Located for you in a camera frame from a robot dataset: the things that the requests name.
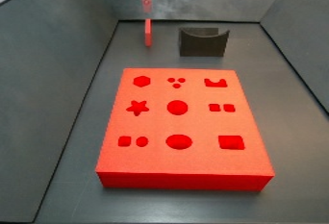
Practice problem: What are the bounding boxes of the red double-square block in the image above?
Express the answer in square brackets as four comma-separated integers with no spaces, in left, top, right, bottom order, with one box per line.
[145,18,152,47]

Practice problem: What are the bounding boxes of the red shape-sorting board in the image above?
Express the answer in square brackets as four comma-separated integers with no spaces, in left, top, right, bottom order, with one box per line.
[96,68,276,191]

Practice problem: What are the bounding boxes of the black curved holder stand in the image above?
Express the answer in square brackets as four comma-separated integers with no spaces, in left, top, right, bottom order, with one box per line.
[180,27,231,57]

